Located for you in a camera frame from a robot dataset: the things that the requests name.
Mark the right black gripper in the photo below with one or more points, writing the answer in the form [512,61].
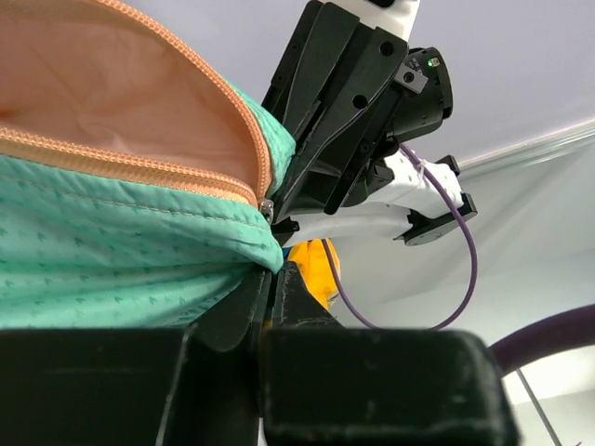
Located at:
[323,100]

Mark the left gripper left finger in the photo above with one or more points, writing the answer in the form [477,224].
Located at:
[195,385]

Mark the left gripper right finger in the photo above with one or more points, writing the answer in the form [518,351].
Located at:
[324,384]

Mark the orange and teal jacket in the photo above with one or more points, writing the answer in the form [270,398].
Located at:
[136,182]

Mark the yellow and blue cloth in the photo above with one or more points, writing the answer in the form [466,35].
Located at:
[315,269]

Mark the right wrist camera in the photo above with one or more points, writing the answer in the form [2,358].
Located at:
[395,17]

